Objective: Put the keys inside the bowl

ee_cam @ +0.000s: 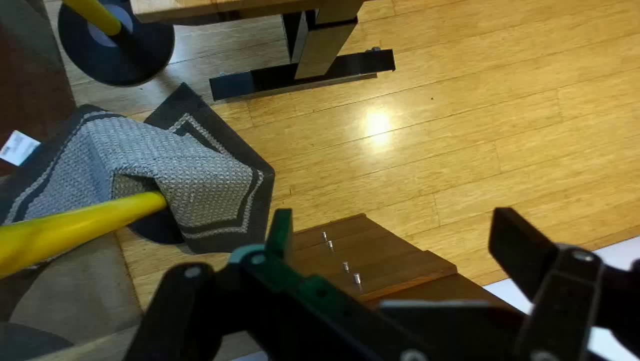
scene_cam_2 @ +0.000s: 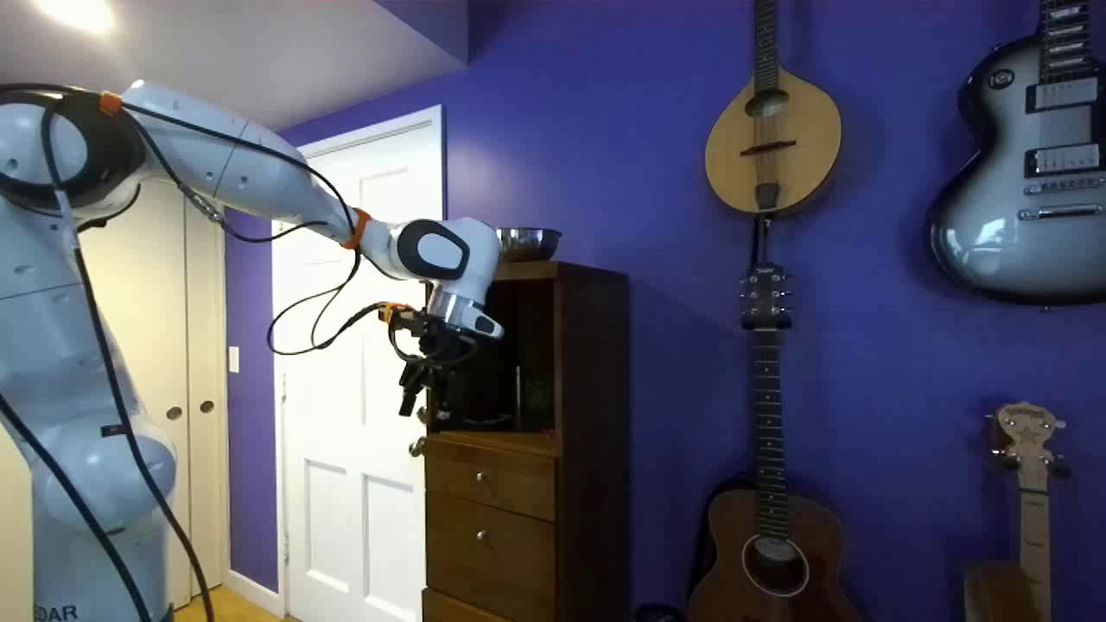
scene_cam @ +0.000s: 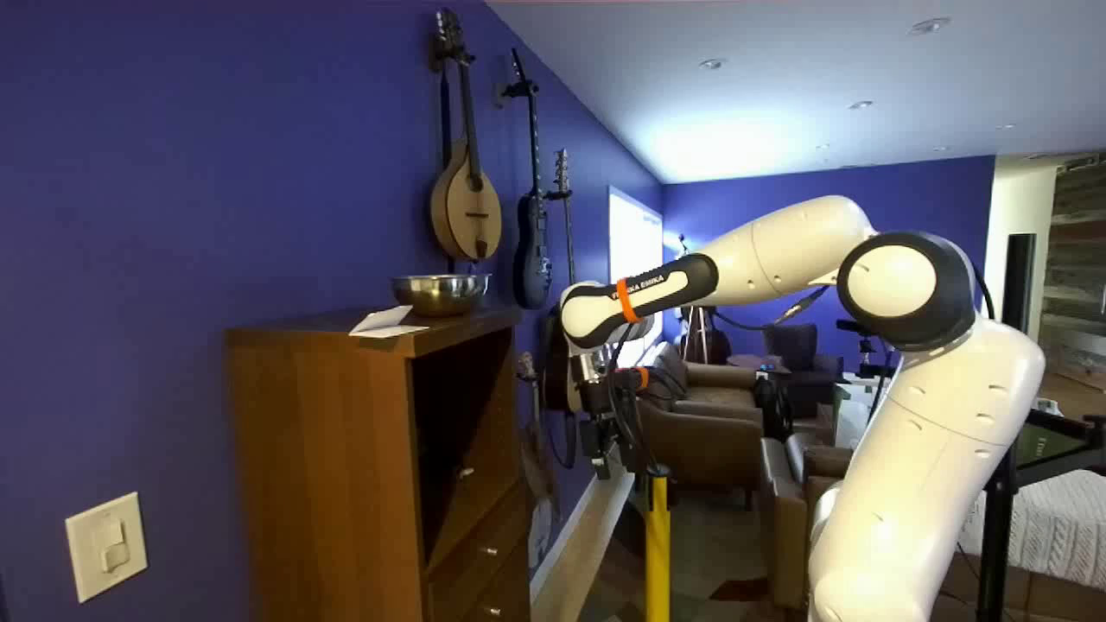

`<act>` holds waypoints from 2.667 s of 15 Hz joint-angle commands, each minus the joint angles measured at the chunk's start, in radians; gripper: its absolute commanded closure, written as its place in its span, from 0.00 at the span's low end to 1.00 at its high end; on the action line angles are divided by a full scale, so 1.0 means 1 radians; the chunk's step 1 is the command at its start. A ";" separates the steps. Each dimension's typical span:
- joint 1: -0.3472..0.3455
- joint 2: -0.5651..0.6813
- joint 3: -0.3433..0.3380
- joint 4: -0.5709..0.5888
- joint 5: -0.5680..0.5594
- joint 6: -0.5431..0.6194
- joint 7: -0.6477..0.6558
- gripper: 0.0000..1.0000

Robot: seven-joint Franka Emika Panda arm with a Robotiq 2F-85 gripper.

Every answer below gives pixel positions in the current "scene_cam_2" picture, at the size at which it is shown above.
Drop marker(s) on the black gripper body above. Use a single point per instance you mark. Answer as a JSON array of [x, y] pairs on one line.
[[443, 352]]

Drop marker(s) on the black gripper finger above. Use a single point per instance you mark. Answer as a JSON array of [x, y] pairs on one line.
[[412, 388]]

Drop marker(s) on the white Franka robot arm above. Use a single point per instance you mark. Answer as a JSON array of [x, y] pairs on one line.
[[217, 160]]

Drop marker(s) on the silver metal bowl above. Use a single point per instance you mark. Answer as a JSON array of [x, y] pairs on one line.
[[526, 242]]

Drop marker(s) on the wooden cabinet drawer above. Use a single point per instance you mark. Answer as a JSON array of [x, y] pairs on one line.
[[495, 479], [495, 557]]

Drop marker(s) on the white panel door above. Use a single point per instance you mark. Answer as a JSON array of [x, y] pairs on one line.
[[346, 497]]

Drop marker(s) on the brown wooden cabinet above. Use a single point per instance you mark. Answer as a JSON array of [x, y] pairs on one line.
[[591, 462]]

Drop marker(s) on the cream closet door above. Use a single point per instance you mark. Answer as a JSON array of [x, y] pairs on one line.
[[207, 347], [159, 323]]

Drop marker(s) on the tan round mandolin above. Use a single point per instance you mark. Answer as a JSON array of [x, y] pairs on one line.
[[771, 149]]

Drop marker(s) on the brown acoustic guitar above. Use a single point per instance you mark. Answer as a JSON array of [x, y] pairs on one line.
[[771, 557]]

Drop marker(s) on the bright ceiling lamp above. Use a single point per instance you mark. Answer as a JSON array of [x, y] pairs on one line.
[[73, 14]]

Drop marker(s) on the dark glossy electric guitar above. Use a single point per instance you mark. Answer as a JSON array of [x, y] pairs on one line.
[[1012, 231]]

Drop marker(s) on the light wood ukulele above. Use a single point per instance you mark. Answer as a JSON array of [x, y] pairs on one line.
[[1034, 507]]

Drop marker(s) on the small white light switch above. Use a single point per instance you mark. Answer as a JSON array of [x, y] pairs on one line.
[[232, 361]]

